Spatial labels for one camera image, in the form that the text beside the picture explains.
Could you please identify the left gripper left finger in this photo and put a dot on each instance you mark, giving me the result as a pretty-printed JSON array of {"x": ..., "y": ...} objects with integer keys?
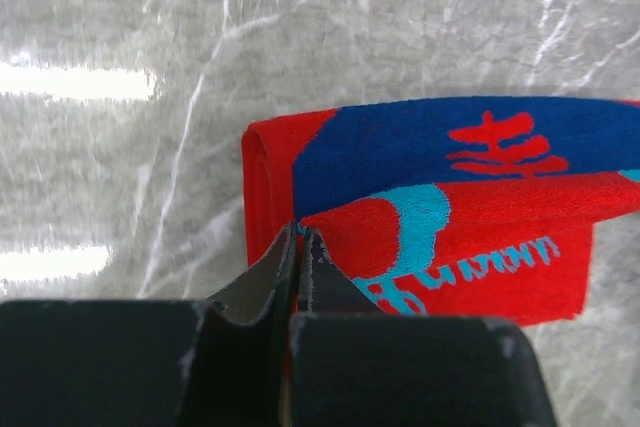
[{"x": 211, "y": 362}]

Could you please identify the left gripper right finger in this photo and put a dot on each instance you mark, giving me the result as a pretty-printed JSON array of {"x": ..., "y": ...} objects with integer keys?
[{"x": 353, "y": 365}]

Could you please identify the red and blue cloth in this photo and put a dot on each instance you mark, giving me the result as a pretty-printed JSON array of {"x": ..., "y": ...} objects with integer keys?
[{"x": 478, "y": 206}]

